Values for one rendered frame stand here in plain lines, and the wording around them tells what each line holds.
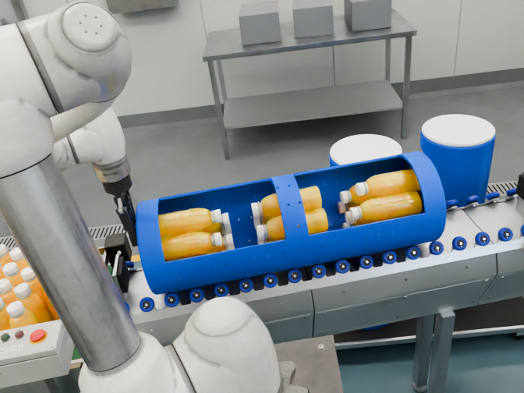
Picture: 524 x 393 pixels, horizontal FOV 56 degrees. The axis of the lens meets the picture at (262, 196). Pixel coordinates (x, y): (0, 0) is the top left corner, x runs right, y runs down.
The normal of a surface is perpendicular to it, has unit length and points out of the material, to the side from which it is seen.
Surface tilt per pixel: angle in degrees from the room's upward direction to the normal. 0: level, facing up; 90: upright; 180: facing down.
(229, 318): 7
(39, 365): 90
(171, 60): 90
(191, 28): 90
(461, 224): 0
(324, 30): 90
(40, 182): 79
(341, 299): 71
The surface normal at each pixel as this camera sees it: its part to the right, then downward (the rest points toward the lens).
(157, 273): 0.14, 0.45
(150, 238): 0.02, -0.24
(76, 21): 0.49, -0.16
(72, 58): 0.08, 0.68
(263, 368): 0.79, 0.16
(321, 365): -0.20, -0.82
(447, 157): -0.50, 0.52
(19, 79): 0.56, 0.19
